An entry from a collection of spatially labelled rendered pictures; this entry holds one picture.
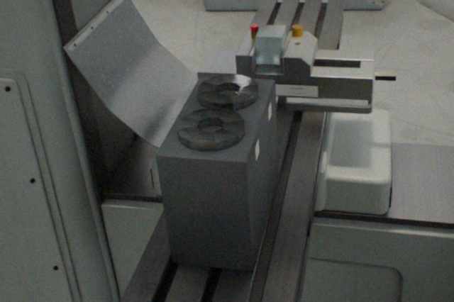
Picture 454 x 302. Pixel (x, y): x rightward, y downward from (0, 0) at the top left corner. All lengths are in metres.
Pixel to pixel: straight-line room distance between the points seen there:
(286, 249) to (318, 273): 0.49
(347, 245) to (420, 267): 0.15
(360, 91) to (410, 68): 2.30
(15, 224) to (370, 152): 0.78
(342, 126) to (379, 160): 0.15
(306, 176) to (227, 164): 0.30
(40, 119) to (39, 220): 0.26
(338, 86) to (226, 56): 0.25
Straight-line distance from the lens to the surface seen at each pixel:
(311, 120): 1.19
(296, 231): 0.94
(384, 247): 1.32
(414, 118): 3.05
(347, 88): 1.21
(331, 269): 1.39
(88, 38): 1.28
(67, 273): 1.50
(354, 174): 1.24
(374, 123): 1.40
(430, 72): 3.47
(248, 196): 0.79
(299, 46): 1.23
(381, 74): 1.25
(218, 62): 1.28
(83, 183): 1.36
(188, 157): 0.78
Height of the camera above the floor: 1.56
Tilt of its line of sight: 31 degrees down
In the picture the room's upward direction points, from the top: 4 degrees counter-clockwise
